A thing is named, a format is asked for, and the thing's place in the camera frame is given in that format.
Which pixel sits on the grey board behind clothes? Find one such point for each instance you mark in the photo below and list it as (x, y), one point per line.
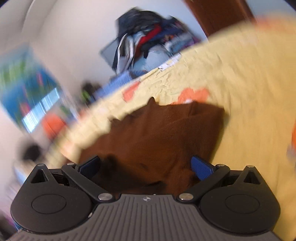
(108, 52)

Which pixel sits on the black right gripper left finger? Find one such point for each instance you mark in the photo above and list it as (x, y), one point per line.
(57, 200)

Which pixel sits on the brown wooden door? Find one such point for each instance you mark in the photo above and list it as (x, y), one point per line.
(214, 15)

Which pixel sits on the brown knit sweater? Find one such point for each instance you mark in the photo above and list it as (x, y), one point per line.
(149, 151)

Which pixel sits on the black bag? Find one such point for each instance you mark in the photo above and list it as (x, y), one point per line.
(89, 92)

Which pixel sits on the pile of clothes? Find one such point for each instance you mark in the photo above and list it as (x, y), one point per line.
(141, 32)

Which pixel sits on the dark clothes at bedside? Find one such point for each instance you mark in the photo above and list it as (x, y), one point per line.
(31, 152)

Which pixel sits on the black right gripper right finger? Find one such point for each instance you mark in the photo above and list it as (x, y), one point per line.
(238, 202)

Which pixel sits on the blue quilted blanket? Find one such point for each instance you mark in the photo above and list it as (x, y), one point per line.
(116, 83)

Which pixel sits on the yellow patterned bed quilt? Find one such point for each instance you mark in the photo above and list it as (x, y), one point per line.
(249, 70)

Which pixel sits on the lotus flower wall painting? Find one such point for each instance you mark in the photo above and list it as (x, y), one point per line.
(28, 91)

